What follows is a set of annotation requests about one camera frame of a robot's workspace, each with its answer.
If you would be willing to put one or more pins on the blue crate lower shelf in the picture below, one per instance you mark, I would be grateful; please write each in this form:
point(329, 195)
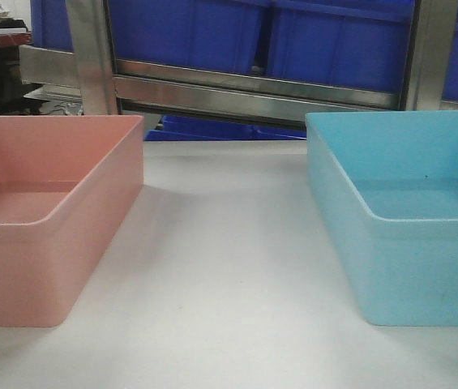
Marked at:
point(175, 128)

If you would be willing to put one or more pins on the light blue plastic box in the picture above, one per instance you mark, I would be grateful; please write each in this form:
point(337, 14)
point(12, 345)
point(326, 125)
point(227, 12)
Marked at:
point(387, 186)

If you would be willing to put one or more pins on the blue crate upper left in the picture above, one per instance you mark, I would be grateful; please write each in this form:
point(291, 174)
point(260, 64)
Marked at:
point(205, 35)

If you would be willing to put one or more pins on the stainless steel shelf rack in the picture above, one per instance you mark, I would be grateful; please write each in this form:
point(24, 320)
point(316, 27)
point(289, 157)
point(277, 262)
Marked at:
point(92, 76)

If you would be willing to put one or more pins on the pink plastic box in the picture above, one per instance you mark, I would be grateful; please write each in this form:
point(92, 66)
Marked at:
point(66, 185)

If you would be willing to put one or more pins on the blue crate upper right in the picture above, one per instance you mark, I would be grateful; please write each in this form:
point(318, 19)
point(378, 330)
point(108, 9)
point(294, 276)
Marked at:
point(349, 44)

